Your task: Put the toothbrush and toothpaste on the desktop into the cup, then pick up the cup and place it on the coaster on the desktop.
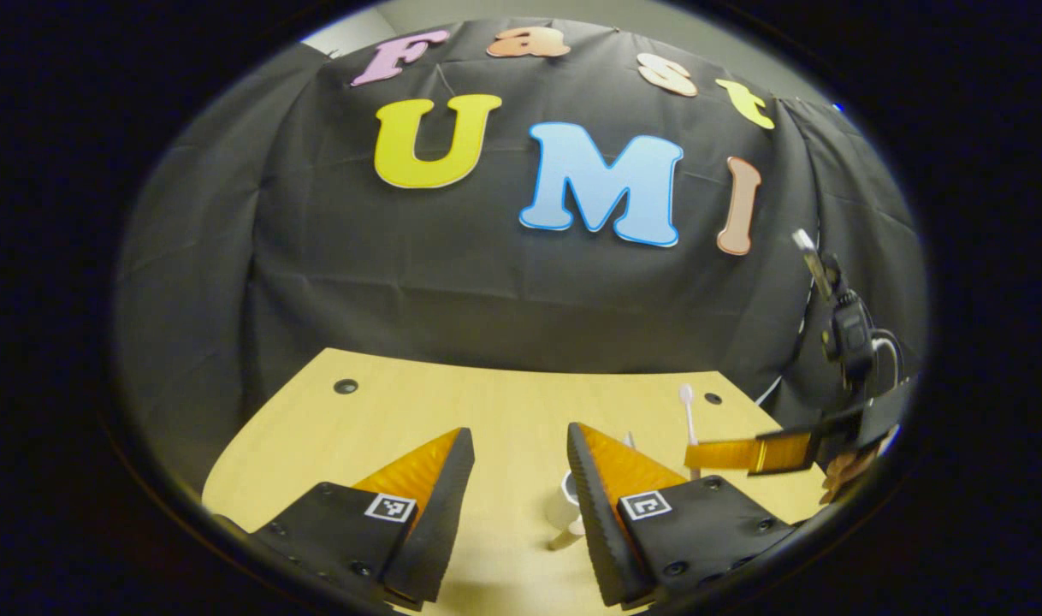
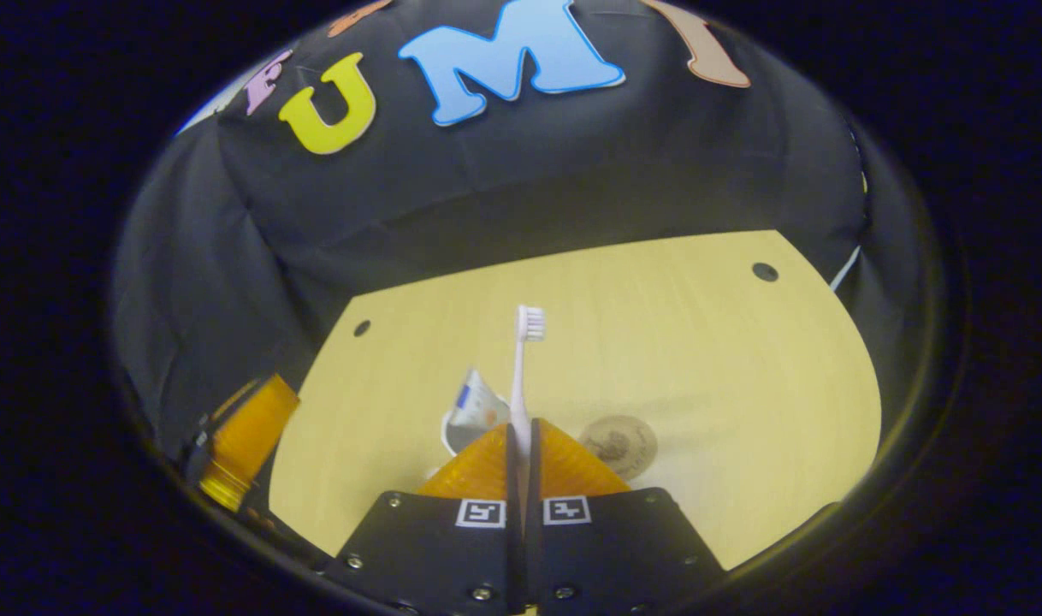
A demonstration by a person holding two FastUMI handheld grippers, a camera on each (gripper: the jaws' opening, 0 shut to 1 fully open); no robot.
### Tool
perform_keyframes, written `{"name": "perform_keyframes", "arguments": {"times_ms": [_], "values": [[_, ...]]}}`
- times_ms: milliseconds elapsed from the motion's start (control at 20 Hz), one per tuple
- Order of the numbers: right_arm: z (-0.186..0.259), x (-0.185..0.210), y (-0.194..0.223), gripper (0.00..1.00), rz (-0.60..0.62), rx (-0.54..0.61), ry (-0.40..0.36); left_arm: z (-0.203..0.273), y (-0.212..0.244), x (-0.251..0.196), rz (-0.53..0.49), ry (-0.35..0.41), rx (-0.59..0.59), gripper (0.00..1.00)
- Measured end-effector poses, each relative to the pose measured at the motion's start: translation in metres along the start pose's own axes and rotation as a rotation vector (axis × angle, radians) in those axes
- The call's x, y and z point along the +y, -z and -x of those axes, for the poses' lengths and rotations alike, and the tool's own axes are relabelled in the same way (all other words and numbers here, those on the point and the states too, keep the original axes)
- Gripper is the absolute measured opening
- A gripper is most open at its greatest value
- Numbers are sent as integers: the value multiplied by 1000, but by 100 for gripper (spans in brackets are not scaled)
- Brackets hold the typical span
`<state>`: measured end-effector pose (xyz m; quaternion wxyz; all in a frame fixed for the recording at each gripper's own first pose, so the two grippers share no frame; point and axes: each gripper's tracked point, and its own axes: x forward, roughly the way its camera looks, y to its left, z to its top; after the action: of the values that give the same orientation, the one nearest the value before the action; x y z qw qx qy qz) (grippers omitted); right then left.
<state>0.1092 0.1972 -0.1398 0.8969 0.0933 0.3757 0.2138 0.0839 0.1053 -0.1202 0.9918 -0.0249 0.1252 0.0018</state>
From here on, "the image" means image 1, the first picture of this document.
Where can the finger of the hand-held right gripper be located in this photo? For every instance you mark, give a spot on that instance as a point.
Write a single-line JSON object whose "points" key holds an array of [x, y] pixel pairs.
{"points": [[837, 432]]}

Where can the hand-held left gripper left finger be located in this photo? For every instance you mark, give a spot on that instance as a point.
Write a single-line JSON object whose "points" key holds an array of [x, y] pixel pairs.
{"points": [[440, 513]]}

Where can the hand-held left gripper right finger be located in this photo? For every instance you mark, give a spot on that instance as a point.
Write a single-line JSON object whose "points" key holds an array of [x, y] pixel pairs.
{"points": [[602, 530]]}

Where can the white toothbrush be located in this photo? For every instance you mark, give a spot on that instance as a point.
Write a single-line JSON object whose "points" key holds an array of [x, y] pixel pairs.
{"points": [[690, 419]]}

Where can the light wooden desktop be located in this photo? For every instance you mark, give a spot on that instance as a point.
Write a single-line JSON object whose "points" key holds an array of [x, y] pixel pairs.
{"points": [[487, 402]]}

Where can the black backdrop cloth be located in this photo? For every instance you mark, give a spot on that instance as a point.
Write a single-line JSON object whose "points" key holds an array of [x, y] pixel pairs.
{"points": [[487, 299]]}

